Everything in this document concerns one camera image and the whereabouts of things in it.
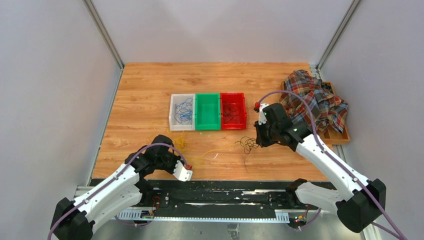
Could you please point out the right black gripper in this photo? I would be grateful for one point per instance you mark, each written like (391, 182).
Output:
(260, 140)

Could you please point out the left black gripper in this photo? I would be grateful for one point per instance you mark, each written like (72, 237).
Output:
(176, 158)

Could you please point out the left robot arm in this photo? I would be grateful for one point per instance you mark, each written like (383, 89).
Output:
(81, 217)

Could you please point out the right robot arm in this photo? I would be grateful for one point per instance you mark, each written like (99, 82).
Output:
(356, 200)

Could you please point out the red plastic bin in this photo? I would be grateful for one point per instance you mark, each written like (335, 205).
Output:
(233, 111)

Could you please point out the white plastic bin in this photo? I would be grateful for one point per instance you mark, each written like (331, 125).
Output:
(182, 112)

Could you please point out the plaid cloth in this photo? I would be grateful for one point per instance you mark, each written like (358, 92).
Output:
(328, 109)

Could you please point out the wooden tray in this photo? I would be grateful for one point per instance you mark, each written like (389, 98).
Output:
(330, 136)

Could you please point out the green plastic bin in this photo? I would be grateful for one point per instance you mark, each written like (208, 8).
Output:
(207, 114)

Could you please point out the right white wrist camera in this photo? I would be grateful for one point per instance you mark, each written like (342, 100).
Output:
(259, 108)

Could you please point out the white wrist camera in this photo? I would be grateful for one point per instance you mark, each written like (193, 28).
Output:
(181, 173)
(259, 108)

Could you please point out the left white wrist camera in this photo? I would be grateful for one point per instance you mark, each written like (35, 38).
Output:
(181, 173)

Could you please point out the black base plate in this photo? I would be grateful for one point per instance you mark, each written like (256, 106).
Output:
(228, 199)

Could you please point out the aluminium frame rail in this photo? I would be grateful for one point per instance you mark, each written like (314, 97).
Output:
(139, 214)

